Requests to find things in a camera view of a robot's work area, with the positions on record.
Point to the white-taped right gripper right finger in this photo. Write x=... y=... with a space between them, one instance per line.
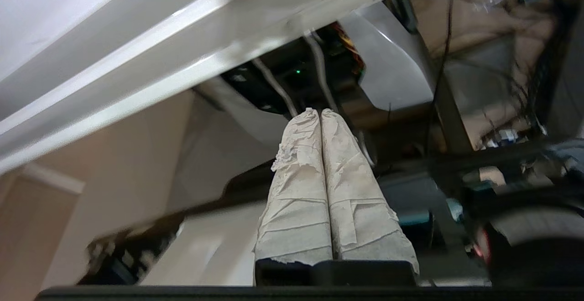
x=360 y=210

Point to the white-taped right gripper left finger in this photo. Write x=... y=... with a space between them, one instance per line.
x=296 y=200

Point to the grey cabinet drawer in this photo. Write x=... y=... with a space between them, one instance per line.
x=137 y=64

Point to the silver black robot base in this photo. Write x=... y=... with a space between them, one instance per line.
x=392 y=64

